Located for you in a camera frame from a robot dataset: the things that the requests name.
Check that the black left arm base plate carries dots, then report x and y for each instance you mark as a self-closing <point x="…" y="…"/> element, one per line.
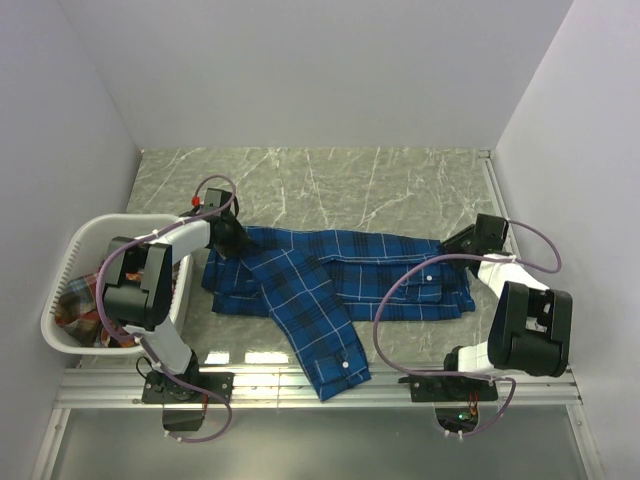
<point x="215" y="387"/>

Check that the red brown plaid shirt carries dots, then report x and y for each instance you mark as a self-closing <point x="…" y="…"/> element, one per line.
<point x="77" y="315"/>

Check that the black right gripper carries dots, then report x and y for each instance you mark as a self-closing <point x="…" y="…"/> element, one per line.
<point x="452" y="243"/>

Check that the white plastic laundry basket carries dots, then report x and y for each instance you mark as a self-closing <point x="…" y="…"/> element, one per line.
<point x="84" y="255"/>

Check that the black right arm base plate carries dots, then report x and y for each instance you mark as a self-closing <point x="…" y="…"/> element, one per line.
<point x="448" y="389"/>

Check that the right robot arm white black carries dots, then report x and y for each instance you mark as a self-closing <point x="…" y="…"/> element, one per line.
<point x="531" y="326"/>

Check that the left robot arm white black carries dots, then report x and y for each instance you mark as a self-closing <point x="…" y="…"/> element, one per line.
<point x="137" y="290"/>

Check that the blue plaid long sleeve shirt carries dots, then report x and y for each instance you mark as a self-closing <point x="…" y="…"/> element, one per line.
<point x="316" y="284"/>

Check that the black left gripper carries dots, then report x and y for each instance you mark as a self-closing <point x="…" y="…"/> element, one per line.
<point x="241" y="238"/>

